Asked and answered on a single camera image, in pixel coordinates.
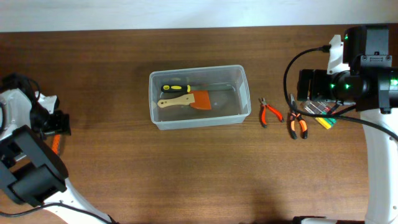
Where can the orange-black needle-nose pliers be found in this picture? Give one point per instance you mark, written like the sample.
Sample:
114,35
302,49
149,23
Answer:
295,117

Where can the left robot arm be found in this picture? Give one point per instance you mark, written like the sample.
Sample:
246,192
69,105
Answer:
32,172

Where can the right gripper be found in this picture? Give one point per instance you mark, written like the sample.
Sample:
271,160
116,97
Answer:
317,76

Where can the metal file yellow-black handle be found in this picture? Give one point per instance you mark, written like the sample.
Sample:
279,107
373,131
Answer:
190,88

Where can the orange scraper wooden handle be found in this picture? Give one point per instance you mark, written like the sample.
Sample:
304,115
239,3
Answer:
199,100

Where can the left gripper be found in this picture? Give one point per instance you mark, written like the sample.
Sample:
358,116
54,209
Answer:
61,123

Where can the orange bit holder strip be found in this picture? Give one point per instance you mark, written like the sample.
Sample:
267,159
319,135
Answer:
56,144

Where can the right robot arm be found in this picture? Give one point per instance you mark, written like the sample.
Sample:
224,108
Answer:
360,73

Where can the clear plastic container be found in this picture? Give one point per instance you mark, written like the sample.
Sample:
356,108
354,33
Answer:
228,106

